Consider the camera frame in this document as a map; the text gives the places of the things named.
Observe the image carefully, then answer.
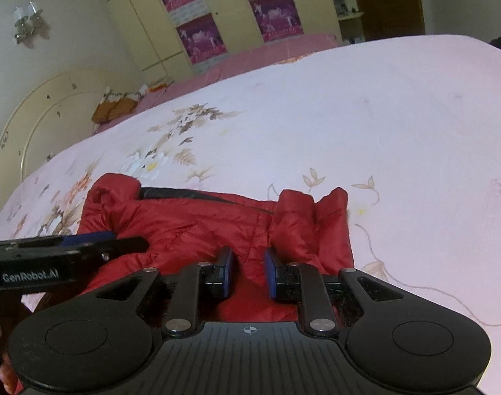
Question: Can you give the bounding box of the red puffer jacket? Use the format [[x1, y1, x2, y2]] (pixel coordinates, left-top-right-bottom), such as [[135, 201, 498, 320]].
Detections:
[[35, 173, 355, 324]]

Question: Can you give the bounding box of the cream round headboard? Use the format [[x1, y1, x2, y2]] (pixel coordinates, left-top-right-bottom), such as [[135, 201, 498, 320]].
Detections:
[[0, 69, 140, 209]]

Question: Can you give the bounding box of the white floral bed quilt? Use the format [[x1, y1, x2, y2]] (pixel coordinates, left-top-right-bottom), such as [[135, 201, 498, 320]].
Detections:
[[0, 36, 501, 394]]

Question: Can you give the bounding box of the pink bed sheet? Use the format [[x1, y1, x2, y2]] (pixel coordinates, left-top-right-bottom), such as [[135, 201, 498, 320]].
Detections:
[[95, 34, 340, 135]]

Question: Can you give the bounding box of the left purple poster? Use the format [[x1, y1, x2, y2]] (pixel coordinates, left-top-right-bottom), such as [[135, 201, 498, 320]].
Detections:
[[176, 13, 227, 65]]

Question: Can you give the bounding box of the purple poster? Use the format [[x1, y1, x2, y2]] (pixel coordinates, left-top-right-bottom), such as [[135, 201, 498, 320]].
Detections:
[[249, 0, 304, 43], [176, 13, 227, 65]]

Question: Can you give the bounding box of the yellow wardrobe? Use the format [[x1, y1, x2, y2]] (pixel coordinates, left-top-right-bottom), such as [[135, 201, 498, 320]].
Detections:
[[104, 0, 351, 84]]

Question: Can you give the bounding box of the right purple poster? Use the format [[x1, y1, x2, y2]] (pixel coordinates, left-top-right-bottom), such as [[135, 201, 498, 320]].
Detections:
[[249, 0, 304, 43]]

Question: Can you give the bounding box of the dark brown wooden door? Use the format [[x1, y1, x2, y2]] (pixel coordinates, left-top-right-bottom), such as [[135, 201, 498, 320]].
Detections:
[[357, 0, 425, 41]]

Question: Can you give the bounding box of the wall lamp fixture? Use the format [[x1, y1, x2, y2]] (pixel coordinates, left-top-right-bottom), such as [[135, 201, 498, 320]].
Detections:
[[13, 1, 44, 45]]

